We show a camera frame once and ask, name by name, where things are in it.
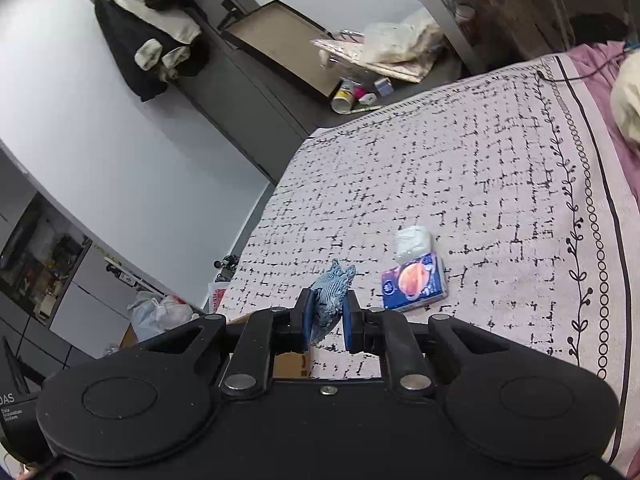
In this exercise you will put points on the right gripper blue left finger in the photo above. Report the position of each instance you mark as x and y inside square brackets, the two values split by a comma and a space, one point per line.
[304, 318]

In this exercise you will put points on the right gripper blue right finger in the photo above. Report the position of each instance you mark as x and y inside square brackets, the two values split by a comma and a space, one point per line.
[352, 318]

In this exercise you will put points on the blue grey patterned sock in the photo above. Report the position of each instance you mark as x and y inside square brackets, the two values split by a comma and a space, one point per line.
[330, 293]

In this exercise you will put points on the brown cardboard box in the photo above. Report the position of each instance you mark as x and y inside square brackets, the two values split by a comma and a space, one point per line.
[266, 344]

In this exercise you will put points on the blue planet tissue pack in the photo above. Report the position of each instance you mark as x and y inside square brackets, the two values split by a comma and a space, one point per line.
[414, 284]

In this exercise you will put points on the black toy on floor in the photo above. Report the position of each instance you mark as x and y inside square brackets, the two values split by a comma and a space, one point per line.
[226, 268]

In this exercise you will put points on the red white plastic bag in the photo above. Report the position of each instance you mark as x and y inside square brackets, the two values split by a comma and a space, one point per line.
[216, 291]

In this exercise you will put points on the white plastic bags on floor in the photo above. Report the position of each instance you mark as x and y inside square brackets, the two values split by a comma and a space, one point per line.
[151, 315]

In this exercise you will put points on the dark grey door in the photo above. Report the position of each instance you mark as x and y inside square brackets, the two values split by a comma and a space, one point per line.
[264, 115]

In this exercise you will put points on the white yellow cylinder can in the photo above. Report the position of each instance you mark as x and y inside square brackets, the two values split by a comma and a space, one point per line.
[345, 98]

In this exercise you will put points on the small blue white box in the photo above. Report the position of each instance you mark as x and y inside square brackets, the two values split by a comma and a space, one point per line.
[384, 86]

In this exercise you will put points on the cluttered shelf cabinet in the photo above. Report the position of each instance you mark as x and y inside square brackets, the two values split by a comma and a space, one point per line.
[40, 259]

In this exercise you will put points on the brown framed board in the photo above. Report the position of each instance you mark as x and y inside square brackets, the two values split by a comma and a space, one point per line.
[282, 39]

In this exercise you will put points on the cream plastic bag pile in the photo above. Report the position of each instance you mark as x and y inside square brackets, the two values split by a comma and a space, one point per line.
[405, 51]

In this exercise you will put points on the black and cream hanging jacket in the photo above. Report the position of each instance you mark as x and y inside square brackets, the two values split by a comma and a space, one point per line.
[154, 42]

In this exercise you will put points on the white desk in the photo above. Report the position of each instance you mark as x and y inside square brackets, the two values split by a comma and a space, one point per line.
[490, 33]

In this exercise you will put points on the cream plush pillow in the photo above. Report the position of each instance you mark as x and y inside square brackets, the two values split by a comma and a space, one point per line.
[625, 99]

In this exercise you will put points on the mauve bed sheet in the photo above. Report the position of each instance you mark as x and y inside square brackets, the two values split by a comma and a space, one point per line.
[603, 330]

